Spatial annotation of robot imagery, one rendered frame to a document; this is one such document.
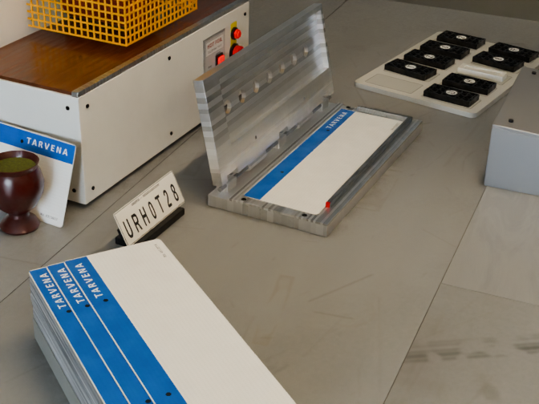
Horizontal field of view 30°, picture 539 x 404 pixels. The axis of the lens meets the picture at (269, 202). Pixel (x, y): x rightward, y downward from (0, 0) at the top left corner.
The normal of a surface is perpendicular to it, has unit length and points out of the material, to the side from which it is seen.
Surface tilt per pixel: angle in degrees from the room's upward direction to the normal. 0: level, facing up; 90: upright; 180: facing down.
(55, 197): 69
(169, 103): 90
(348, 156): 0
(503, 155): 90
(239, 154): 79
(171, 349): 0
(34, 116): 90
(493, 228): 0
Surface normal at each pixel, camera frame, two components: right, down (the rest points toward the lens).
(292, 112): 0.88, 0.06
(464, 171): 0.02, -0.88
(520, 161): -0.38, 0.43
